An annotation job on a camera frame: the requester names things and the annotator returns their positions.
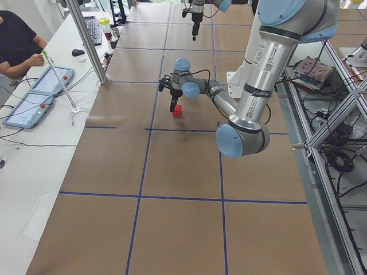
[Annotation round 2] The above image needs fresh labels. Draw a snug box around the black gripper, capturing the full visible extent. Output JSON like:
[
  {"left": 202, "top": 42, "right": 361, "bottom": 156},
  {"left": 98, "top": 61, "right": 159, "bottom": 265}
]
[
  {"left": 158, "top": 76, "right": 182, "bottom": 112},
  {"left": 182, "top": 2, "right": 204, "bottom": 41}
]

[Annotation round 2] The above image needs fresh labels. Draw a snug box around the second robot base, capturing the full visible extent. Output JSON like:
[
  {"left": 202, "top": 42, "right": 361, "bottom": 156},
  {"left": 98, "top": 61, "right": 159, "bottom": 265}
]
[{"left": 339, "top": 38, "right": 366, "bottom": 68}]

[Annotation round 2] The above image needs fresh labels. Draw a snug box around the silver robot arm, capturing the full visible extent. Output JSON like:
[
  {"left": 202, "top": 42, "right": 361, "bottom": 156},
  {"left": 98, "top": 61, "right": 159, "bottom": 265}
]
[
  {"left": 182, "top": 0, "right": 232, "bottom": 41},
  {"left": 158, "top": 1, "right": 339, "bottom": 158}
]

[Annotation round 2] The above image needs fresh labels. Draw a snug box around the person's hand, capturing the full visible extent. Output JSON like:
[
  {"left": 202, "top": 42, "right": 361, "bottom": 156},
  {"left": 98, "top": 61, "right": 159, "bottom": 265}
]
[{"left": 28, "top": 54, "right": 45, "bottom": 67}]

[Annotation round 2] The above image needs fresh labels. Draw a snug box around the metal cup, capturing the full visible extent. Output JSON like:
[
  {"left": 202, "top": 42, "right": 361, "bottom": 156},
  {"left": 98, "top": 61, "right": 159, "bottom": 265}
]
[{"left": 111, "top": 27, "right": 120, "bottom": 38}]

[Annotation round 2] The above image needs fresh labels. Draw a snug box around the yellow lid cup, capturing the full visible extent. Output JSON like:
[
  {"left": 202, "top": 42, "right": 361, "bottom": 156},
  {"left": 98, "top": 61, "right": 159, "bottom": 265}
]
[{"left": 99, "top": 17, "right": 111, "bottom": 34}]

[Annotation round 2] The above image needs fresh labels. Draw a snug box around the grabber stick tool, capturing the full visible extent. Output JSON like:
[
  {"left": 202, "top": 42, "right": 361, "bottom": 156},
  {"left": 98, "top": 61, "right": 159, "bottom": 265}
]
[{"left": 42, "top": 50, "right": 88, "bottom": 127}]

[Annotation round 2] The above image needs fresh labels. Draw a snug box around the black keyboard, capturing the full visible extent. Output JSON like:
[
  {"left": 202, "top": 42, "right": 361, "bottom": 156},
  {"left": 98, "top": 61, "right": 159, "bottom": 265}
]
[{"left": 83, "top": 16, "right": 102, "bottom": 46}]

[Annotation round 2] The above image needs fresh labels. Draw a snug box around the black computer mouse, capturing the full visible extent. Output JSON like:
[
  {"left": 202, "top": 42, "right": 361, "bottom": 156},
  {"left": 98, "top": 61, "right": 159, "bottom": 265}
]
[{"left": 71, "top": 49, "right": 85, "bottom": 57}]

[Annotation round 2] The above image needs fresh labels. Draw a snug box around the folded patterned cloth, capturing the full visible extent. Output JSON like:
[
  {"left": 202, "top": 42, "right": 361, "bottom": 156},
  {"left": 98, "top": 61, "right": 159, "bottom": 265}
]
[{"left": 290, "top": 56, "right": 334, "bottom": 91}]

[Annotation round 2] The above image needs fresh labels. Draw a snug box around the upper teach pendant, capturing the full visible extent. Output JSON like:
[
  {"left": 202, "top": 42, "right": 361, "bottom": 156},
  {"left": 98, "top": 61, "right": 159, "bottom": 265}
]
[{"left": 30, "top": 66, "right": 75, "bottom": 95}]

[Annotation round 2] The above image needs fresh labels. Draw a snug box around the teach pendant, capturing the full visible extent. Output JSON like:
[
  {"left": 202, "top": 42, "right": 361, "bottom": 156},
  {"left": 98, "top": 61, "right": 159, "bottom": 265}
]
[
  {"left": 3, "top": 92, "right": 54, "bottom": 129},
  {"left": 30, "top": 66, "right": 75, "bottom": 95}
]

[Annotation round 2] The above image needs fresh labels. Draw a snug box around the lower teach pendant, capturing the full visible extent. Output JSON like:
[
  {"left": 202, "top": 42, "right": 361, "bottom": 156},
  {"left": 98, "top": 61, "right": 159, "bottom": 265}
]
[{"left": 3, "top": 92, "right": 54, "bottom": 129}]

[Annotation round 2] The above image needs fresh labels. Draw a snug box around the person in black shirt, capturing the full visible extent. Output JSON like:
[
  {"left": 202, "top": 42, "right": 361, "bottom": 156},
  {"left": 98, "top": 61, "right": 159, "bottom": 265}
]
[{"left": 1, "top": 10, "right": 48, "bottom": 79}]

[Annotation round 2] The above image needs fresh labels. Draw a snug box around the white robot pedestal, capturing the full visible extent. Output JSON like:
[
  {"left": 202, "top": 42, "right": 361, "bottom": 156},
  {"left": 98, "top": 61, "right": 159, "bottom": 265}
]
[{"left": 225, "top": 70, "right": 271, "bottom": 100}]

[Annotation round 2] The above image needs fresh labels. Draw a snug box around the aluminium frame post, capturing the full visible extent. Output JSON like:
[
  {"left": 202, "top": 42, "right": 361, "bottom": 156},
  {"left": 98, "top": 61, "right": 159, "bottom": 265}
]
[{"left": 65, "top": 0, "right": 107, "bottom": 85}]

